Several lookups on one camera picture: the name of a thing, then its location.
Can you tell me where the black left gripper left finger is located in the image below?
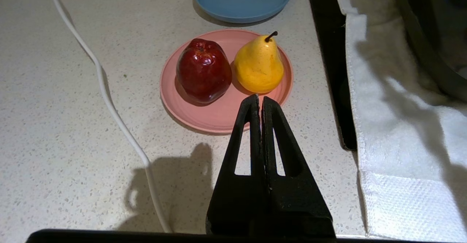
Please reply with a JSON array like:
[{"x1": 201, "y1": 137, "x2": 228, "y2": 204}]
[{"x1": 206, "y1": 94, "x2": 272, "y2": 236}]

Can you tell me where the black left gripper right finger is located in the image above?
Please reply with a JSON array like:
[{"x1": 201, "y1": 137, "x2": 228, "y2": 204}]
[{"x1": 261, "y1": 96, "x2": 336, "y2": 238}]

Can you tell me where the dark grey rice cooker base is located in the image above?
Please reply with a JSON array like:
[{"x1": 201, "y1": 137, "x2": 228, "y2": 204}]
[{"x1": 392, "y1": 0, "x2": 467, "y2": 103}]

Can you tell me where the pink plate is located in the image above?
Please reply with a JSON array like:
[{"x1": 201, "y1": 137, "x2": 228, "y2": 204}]
[{"x1": 160, "y1": 29, "x2": 294, "y2": 134}]

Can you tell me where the white towel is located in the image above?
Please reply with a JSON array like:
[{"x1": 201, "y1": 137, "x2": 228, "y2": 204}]
[{"x1": 332, "y1": 0, "x2": 467, "y2": 243}]

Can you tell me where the red apple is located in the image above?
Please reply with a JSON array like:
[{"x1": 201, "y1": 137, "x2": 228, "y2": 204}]
[{"x1": 176, "y1": 38, "x2": 232, "y2": 104}]

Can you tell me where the yellow pear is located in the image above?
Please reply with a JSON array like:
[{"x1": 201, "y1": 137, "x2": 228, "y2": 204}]
[{"x1": 233, "y1": 31, "x2": 285, "y2": 94}]

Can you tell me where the black flat strip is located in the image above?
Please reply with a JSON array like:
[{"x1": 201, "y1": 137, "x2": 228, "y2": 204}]
[{"x1": 306, "y1": 0, "x2": 358, "y2": 151}]

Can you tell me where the white cable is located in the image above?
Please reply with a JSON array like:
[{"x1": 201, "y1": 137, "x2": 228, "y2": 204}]
[{"x1": 44, "y1": 0, "x2": 172, "y2": 233}]

